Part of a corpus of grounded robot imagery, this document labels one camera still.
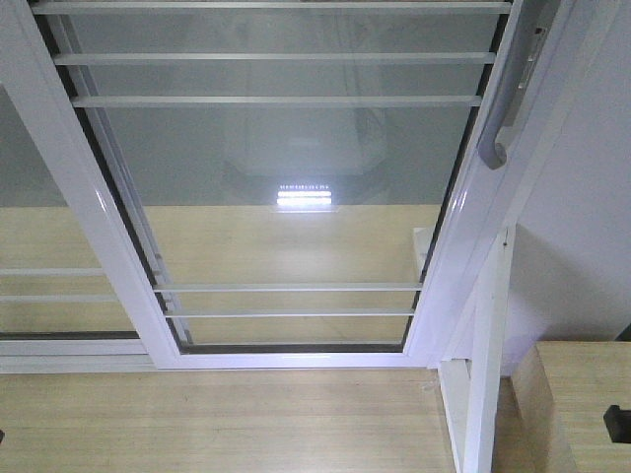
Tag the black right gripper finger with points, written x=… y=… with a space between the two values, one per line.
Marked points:
x=618 y=423

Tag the grey metal door handle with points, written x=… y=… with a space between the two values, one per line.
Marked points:
x=534 y=18

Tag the white framed sliding glass door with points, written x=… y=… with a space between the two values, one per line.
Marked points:
x=299 y=106

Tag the light wooden box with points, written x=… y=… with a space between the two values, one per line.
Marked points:
x=563 y=390

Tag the light wooden floor platform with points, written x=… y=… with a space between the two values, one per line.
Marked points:
x=203 y=421

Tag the fixed white framed glass panel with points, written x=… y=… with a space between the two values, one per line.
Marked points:
x=49 y=345

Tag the white door jamb frame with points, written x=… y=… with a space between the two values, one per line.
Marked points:
x=540 y=247

